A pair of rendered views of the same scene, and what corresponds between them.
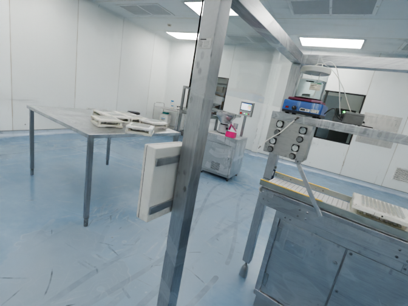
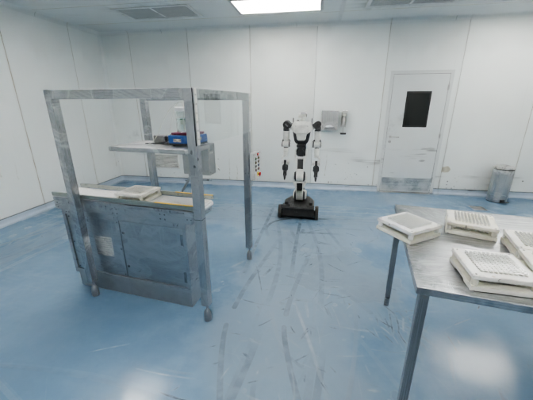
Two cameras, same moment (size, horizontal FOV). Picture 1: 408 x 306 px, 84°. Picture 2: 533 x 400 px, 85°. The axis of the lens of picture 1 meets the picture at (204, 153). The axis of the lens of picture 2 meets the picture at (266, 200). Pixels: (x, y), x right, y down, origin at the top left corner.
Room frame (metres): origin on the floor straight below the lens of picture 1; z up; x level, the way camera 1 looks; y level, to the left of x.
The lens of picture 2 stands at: (3.48, -0.58, 1.61)
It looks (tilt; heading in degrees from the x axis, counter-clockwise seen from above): 18 degrees down; 163
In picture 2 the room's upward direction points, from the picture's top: straight up
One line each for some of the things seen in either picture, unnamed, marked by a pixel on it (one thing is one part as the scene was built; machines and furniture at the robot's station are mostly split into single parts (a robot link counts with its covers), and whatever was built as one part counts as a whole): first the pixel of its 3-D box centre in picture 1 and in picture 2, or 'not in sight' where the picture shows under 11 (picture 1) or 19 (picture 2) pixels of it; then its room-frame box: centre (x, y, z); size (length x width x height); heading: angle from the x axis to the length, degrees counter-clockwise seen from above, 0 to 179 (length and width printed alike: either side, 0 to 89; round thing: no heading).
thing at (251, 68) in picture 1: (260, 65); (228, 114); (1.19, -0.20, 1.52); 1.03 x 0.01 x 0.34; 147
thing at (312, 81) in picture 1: (312, 82); (186, 117); (1.32, -0.51, 1.51); 0.15 x 0.15 x 0.19
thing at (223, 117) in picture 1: (227, 123); not in sight; (4.13, -0.33, 0.95); 0.49 x 0.36 x 0.37; 63
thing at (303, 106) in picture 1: (305, 107); (189, 138); (1.31, -0.51, 1.37); 0.21 x 0.20 x 0.09; 147
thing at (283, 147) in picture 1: (289, 138); (199, 160); (1.25, -0.45, 1.20); 0.22 x 0.11 x 0.20; 57
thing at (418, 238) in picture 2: (140, 131); (407, 230); (2.23, 0.66, 0.89); 0.24 x 0.24 x 0.02; 8
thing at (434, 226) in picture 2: (141, 126); (408, 222); (2.23, 0.67, 0.94); 0.25 x 0.24 x 0.02; 98
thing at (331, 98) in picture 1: (325, 115); not in sight; (5.72, -2.75, 1.43); 1.38 x 0.01 x 1.16; 63
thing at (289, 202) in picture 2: not in sight; (299, 200); (-0.39, 1.11, 0.19); 0.64 x 0.52 x 0.33; 153
